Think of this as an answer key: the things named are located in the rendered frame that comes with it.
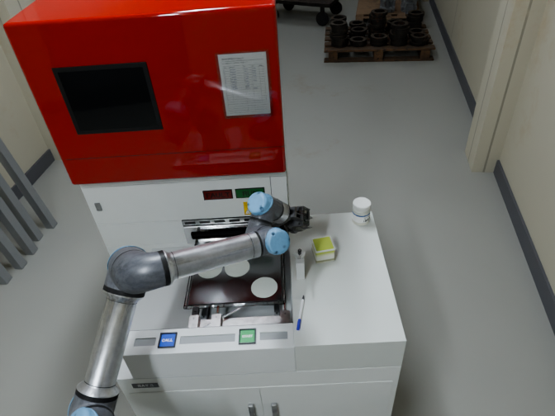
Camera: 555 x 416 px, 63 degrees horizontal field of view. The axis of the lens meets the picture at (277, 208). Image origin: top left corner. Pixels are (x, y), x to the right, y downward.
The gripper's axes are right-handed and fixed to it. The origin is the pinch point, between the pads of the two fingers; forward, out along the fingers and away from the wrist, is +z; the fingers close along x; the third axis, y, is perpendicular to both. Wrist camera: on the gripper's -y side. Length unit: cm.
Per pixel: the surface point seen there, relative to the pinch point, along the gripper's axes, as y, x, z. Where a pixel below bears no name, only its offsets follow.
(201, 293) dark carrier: -34.3, -26.2, -15.4
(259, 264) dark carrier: -20.0, -13.8, 1.1
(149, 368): -38, -52, -34
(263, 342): -2.5, -42.5, -21.0
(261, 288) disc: -15.1, -23.7, -4.3
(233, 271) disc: -28.0, -16.9, -5.3
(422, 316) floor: 10, -29, 126
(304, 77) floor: -145, 242, 260
